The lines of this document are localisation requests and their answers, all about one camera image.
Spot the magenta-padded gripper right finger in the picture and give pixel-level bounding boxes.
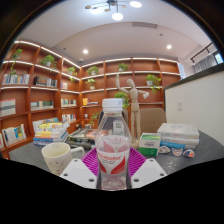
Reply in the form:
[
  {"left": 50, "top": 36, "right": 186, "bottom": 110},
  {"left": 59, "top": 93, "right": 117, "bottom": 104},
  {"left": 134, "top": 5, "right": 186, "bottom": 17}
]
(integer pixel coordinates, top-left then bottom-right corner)
[{"left": 128, "top": 147, "right": 168, "bottom": 190}]

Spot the dark magazines pile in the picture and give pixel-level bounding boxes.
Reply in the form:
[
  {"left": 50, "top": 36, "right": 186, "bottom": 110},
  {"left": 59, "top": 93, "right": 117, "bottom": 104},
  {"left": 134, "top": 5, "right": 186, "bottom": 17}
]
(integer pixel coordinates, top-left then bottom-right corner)
[{"left": 65, "top": 128, "right": 109, "bottom": 151}]

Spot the ceiling air vent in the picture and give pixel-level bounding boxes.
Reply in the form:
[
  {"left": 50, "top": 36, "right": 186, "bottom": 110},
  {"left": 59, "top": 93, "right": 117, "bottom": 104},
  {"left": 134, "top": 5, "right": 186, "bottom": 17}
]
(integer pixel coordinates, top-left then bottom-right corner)
[{"left": 132, "top": 21, "right": 158, "bottom": 29}]

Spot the colourful book stack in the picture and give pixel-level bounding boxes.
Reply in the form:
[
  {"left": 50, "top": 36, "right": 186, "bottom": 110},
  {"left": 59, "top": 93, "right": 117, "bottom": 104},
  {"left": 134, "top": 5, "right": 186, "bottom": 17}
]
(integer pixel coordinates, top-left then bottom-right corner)
[{"left": 32, "top": 120, "right": 70, "bottom": 147}]

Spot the green and white box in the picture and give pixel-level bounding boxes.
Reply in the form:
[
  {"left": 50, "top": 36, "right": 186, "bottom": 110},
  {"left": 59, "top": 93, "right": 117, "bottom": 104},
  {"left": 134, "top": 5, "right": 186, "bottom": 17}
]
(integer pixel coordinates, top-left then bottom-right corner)
[{"left": 138, "top": 132, "right": 162, "bottom": 157}]

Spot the branched globe ceiling lamp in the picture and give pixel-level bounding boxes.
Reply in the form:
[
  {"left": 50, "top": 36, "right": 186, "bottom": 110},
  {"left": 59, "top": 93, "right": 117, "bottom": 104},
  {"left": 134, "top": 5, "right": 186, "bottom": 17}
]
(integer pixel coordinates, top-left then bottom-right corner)
[{"left": 84, "top": 0, "right": 143, "bottom": 22}]

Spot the wooden artist mannequin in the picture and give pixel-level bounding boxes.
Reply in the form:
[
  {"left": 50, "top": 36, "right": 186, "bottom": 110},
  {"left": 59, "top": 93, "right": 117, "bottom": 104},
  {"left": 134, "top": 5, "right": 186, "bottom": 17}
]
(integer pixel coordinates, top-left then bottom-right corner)
[{"left": 115, "top": 73, "right": 150, "bottom": 148}]

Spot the wooden wall shelf unit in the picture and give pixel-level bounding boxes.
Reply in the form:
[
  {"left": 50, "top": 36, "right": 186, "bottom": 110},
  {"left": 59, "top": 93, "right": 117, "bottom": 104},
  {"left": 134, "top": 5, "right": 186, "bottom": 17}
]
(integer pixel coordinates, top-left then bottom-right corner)
[{"left": 0, "top": 39, "right": 183, "bottom": 158}]

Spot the tan upholstered chair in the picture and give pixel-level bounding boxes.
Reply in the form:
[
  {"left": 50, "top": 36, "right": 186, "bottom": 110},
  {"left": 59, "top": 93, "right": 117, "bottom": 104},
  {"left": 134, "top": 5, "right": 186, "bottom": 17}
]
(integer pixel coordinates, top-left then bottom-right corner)
[{"left": 139, "top": 107, "right": 168, "bottom": 134}]

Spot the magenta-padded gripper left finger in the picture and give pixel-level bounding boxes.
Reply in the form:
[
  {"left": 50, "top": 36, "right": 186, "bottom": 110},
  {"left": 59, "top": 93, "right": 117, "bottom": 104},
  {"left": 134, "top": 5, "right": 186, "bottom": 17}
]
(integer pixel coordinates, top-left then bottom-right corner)
[{"left": 59, "top": 147, "right": 101, "bottom": 190}]

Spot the cream printed mug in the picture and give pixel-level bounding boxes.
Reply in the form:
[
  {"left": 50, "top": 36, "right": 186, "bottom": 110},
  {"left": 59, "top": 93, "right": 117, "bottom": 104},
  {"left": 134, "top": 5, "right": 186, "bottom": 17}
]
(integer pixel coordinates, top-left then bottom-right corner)
[{"left": 41, "top": 142, "right": 86, "bottom": 177}]

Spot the clear plastic water bottle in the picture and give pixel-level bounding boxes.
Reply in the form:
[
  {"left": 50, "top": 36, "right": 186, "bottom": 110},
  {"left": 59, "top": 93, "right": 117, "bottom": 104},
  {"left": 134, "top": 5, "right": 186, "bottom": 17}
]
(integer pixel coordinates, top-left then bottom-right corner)
[{"left": 94, "top": 97, "right": 132, "bottom": 192}]

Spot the black track light rail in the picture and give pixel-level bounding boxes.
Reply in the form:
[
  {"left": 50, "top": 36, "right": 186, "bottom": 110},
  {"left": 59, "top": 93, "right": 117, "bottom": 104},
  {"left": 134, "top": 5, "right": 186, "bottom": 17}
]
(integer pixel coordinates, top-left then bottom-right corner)
[{"left": 189, "top": 41, "right": 214, "bottom": 64}]

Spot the small round printed badge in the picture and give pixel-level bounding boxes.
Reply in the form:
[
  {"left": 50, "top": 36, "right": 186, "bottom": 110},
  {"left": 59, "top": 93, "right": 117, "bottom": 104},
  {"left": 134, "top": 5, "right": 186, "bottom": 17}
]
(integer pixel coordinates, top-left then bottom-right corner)
[
  {"left": 158, "top": 145, "right": 171, "bottom": 154},
  {"left": 170, "top": 147, "right": 184, "bottom": 157},
  {"left": 182, "top": 148, "right": 196, "bottom": 159}
]

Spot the grey curtain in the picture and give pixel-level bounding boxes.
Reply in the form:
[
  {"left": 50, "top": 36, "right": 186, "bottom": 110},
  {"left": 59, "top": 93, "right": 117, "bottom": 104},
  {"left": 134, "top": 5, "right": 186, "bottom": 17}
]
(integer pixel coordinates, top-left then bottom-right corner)
[{"left": 193, "top": 53, "right": 218, "bottom": 74}]

